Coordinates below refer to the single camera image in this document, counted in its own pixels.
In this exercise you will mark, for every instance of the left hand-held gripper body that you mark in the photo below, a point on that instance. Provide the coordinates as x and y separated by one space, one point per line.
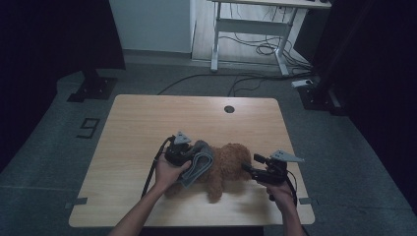
177 154

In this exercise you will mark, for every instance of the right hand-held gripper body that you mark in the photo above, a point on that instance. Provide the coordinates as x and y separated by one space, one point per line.
275 172

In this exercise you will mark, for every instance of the grey fluffy towel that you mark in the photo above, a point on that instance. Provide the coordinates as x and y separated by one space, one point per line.
200 164

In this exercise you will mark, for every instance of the brown teddy bear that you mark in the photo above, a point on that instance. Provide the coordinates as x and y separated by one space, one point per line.
229 164

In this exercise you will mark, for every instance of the person's left hand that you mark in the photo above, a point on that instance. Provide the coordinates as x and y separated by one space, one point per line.
168 175

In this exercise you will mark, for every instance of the person's right hand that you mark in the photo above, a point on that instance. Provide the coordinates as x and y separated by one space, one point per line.
282 196

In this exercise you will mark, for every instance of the grey tape strip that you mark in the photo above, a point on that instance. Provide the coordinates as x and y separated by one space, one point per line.
77 202
306 201

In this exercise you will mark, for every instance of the black table grommet hole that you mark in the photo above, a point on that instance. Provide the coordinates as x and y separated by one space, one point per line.
229 109

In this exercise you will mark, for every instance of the black stand base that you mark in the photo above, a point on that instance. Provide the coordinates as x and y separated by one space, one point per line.
319 98
93 88

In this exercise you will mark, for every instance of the white power strip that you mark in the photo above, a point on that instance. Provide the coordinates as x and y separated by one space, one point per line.
302 83

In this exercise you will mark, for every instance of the white cabinet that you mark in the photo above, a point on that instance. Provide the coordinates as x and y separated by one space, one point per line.
150 26

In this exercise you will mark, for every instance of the black curtain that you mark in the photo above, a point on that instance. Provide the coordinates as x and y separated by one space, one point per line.
49 49
377 65

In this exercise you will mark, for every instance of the white desk frame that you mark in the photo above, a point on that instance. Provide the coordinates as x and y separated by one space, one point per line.
252 27

